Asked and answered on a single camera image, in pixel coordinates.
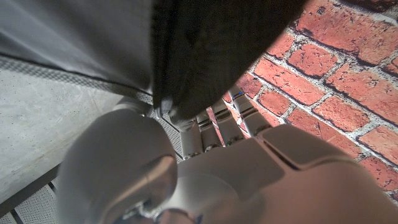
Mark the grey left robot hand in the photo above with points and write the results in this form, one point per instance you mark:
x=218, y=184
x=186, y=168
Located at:
x=248, y=180

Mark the printed brick backdrop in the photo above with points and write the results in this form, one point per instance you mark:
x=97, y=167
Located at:
x=335, y=77

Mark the black backpack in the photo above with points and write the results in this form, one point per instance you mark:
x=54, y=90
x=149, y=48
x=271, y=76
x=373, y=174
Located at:
x=202, y=46

